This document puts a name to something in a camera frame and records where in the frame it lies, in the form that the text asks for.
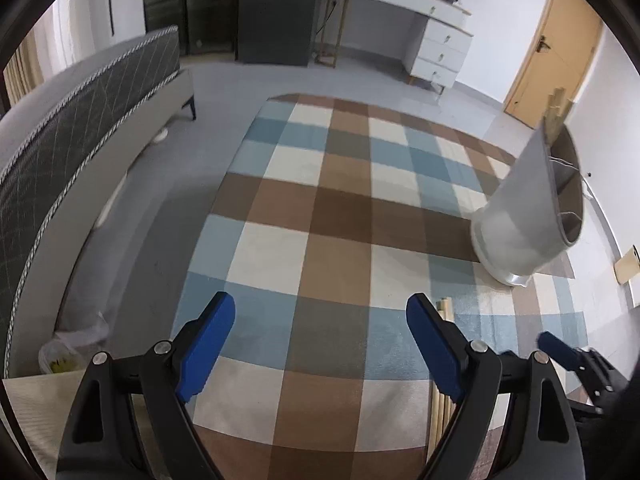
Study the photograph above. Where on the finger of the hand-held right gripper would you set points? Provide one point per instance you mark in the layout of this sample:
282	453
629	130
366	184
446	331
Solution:
555	347

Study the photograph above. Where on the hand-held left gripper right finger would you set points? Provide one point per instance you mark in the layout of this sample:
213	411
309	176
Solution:
435	345

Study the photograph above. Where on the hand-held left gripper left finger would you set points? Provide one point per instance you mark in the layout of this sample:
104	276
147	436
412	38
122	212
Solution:
210	340

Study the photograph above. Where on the bundle of wooden chopsticks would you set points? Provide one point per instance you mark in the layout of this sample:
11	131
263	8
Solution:
439	410

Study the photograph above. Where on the grey utensil holder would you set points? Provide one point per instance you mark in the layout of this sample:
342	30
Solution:
520	220

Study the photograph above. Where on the wooden chopstick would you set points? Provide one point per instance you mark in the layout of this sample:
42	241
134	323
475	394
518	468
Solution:
558	102

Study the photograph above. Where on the brown cardboard piece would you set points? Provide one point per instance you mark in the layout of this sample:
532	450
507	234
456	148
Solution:
627	267

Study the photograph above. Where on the white plastic bag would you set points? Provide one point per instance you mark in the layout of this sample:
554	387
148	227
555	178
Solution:
70	350

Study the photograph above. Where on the checked tablecloth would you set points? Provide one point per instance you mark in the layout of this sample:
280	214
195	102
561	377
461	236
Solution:
340	220

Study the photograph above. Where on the beige cushion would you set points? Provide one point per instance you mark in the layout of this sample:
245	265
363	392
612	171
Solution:
35	410

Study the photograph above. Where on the grey quilted bed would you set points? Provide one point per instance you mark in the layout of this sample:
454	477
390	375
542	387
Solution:
75	125

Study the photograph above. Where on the white desk with drawers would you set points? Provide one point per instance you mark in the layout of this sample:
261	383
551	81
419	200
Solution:
440	50

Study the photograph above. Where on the wooden door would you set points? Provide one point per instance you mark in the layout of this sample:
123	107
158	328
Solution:
555	50

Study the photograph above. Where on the beige curtain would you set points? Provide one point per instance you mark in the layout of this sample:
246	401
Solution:
22	70

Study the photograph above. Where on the dark wardrobe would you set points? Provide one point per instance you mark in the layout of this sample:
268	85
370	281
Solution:
200	5
275	15

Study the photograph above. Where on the white wardrobe door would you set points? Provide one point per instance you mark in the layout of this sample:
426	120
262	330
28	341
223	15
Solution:
95	5

